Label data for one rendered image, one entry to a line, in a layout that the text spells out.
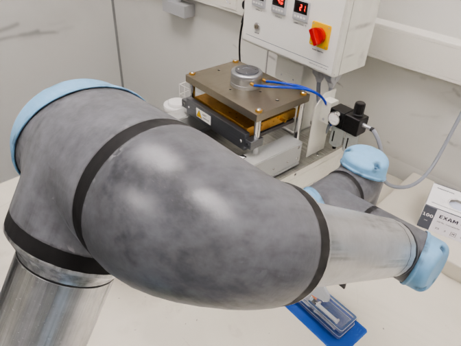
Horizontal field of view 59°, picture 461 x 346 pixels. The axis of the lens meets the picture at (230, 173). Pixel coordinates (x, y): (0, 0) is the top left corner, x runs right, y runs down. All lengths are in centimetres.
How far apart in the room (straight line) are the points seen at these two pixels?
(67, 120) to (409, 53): 108
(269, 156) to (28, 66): 155
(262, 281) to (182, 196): 7
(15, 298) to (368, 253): 30
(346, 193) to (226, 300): 39
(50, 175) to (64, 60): 204
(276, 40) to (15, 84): 147
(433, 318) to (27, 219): 92
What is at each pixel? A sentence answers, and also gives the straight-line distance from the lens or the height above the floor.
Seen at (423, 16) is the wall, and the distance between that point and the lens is 131.
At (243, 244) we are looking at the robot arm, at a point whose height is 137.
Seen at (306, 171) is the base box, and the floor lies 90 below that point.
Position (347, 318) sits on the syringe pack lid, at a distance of 95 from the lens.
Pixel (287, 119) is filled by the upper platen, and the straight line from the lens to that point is 106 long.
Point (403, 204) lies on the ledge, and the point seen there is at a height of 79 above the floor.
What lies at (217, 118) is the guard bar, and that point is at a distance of 101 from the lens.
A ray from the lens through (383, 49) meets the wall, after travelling 131.
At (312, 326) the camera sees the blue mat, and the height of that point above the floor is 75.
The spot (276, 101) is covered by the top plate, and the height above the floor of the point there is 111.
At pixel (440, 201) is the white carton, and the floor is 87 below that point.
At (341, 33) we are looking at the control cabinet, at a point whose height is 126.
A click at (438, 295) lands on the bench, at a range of 113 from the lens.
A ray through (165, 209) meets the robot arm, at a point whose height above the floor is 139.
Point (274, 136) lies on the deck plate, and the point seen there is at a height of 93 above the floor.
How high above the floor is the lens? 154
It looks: 37 degrees down
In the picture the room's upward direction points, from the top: 3 degrees clockwise
